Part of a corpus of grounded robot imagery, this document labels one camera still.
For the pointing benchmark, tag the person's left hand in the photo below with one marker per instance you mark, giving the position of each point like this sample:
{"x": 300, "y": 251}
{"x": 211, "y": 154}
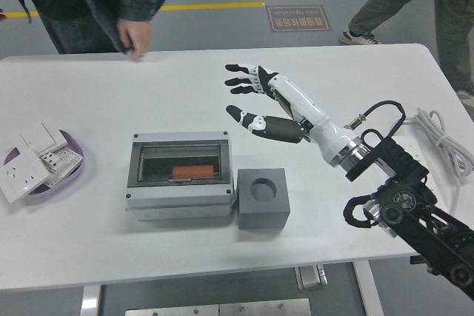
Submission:
{"x": 137, "y": 36}

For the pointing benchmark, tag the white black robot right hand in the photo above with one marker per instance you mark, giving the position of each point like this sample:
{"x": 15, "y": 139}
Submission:
{"x": 296, "y": 97}

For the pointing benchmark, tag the smoky transparent box lid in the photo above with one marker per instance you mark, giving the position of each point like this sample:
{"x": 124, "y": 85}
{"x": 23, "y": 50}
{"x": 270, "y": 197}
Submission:
{"x": 224, "y": 164}

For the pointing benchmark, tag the orange cylinder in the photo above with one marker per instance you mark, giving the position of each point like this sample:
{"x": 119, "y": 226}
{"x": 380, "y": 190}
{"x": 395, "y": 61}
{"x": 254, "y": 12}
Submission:
{"x": 192, "y": 170}

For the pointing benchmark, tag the grey plastic junction box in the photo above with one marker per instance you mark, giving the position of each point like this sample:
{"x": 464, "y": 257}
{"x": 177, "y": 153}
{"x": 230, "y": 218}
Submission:
{"x": 177, "y": 199}

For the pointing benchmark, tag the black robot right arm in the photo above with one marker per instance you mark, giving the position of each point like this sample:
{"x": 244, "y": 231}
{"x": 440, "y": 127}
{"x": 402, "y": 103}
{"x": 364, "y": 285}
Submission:
{"x": 400, "y": 160}

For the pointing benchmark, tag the grey cube with round hole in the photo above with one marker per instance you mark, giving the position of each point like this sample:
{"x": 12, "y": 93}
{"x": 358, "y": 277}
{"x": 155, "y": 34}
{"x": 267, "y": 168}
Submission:
{"x": 263, "y": 218}

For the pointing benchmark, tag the brown floor sign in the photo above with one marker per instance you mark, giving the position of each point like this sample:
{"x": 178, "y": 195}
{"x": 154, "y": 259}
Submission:
{"x": 298, "y": 18}

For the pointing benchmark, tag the white power strip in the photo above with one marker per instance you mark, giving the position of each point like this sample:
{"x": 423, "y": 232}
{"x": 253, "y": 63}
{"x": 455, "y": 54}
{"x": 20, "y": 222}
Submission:
{"x": 412, "y": 147}

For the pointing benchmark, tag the purple oval tray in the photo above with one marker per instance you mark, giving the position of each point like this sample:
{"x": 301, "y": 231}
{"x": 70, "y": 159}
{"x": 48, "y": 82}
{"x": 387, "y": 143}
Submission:
{"x": 70, "y": 179}

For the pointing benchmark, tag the black table control panel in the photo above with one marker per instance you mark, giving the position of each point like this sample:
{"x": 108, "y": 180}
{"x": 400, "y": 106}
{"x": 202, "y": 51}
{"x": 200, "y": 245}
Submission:
{"x": 415, "y": 259}

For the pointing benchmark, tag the white table leg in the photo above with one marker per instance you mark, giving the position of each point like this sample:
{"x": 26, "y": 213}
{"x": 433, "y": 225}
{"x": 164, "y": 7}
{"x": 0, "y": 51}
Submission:
{"x": 368, "y": 290}
{"x": 90, "y": 301}

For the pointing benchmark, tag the white wall switch plate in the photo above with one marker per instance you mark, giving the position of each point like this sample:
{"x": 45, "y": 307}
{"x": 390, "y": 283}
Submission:
{"x": 37, "y": 136}

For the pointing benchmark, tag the metal table bracket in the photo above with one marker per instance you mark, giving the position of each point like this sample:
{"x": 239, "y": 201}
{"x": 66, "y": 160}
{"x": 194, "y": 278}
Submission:
{"x": 309, "y": 278}

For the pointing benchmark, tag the white wall socket plate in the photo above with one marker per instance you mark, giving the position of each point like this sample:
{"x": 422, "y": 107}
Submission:
{"x": 20, "y": 177}

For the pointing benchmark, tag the grey metal base plate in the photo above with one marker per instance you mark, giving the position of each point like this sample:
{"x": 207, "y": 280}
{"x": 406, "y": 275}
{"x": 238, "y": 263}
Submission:
{"x": 222, "y": 308}

